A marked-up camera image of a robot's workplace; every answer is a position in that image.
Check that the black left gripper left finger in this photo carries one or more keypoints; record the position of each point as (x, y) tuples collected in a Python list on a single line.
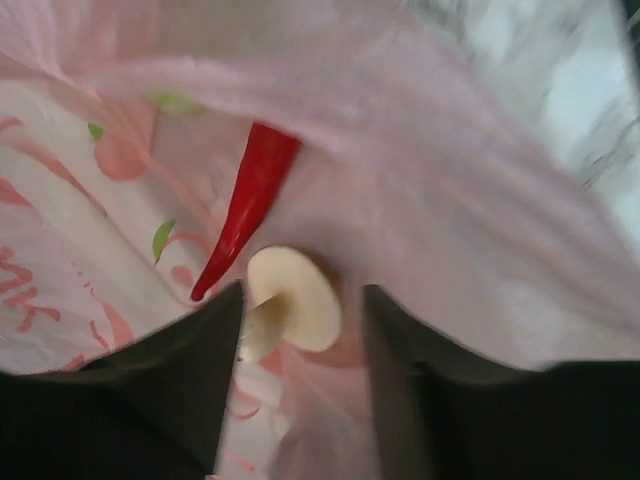
[(151, 410)]

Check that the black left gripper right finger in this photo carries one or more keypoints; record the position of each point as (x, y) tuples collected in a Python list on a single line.
[(441, 411)]

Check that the beige mushroom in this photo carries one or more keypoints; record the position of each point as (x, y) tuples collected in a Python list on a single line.
[(294, 301)]

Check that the pink plastic grocery bag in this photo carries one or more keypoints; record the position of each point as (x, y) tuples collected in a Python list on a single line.
[(123, 125)]

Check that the red chili pepper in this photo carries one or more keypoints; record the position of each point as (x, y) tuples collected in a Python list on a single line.
[(265, 165)]

